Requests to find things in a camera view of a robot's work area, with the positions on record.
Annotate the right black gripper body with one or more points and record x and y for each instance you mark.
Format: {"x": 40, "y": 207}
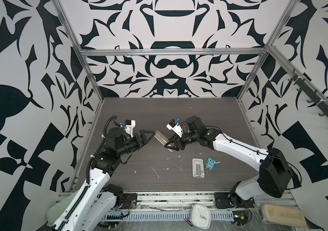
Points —
{"x": 187, "y": 138}

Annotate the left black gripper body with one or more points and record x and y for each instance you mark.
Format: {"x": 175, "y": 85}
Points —
{"x": 138, "y": 143}

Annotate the white remote control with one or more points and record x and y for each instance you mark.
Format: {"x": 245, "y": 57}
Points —
{"x": 161, "y": 138}

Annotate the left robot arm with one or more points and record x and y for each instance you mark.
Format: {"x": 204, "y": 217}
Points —
{"x": 96, "y": 196}

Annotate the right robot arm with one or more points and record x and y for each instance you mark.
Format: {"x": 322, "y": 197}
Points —
{"x": 274, "y": 170}

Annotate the silver metal phone stand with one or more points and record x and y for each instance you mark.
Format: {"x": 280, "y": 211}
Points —
{"x": 198, "y": 168}

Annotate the blue owl toy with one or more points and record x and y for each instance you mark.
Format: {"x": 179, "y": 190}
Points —
{"x": 210, "y": 163}

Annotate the white square clock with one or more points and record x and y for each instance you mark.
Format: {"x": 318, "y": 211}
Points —
{"x": 200, "y": 216}

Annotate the black marker pen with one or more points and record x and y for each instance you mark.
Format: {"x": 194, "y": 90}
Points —
{"x": 188, "y": 222}

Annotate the small circuit board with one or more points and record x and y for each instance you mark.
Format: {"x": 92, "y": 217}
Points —
{"x": 240, "y": 217}

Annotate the beige sponge pad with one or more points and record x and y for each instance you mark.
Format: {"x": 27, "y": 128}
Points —
{"x": 283, "y": 216}

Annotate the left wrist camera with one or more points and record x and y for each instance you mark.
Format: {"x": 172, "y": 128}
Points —
{"x": 128, "y": 126}

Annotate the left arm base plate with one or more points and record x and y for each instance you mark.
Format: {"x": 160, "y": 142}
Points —
{"x": 129, "y": 201}

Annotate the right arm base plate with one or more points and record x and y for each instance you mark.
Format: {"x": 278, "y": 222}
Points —
{"x": 226, "y": 200}

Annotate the white slotted cable duct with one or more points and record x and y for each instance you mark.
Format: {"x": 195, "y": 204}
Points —
{"x": 139, "y": 216}

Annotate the black wall hook rack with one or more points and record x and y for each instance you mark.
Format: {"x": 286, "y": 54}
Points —
{"x": 315, "y": 96}

